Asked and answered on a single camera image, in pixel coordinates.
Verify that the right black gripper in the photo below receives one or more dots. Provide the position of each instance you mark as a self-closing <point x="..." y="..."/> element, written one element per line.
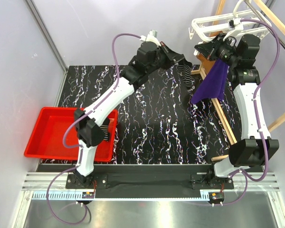
<point x="207" y="49"/>

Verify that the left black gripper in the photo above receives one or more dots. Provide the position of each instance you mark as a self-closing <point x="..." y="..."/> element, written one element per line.
<point x="173" y="56"/>

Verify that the black striped sock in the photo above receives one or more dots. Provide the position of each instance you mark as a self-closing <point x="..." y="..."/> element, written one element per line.
<point x="105" y="128"/>
<point x="185" y="68"/>

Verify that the white clip hanger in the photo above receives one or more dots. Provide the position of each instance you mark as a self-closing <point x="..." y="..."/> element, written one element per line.
<point x="206" y="28"/>

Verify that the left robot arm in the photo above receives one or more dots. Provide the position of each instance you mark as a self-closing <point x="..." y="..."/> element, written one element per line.
<point x="89" y="122"/>

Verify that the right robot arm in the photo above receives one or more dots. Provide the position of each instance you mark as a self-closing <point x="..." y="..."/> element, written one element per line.
<point x="256" y="146"/>

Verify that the wooden drying rack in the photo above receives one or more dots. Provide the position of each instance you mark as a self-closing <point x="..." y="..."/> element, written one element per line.
<point x="265" y="10"/>

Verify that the orange cloth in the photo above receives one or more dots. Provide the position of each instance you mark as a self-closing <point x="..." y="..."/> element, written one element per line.
<point x="205" y="64"/>

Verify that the purple cloth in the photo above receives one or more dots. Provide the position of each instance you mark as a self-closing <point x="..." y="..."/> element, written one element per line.
<point x="213" y="86"/>

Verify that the red plastic tray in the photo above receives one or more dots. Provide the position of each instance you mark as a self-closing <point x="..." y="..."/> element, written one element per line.
<point x="46" y="140"/>

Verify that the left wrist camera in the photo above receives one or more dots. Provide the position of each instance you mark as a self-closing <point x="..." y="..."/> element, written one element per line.
<point x="151" y="37"/>

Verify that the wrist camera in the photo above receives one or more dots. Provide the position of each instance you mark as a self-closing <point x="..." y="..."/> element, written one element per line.
<point x="235" y="27"/>
<point x="151" y="37"/>

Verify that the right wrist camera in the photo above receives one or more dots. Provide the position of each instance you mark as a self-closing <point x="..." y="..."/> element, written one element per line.
<point x="235" y="27"/>

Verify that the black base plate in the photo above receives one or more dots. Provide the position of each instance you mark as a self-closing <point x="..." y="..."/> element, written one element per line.
<point x="148" y="182"/>

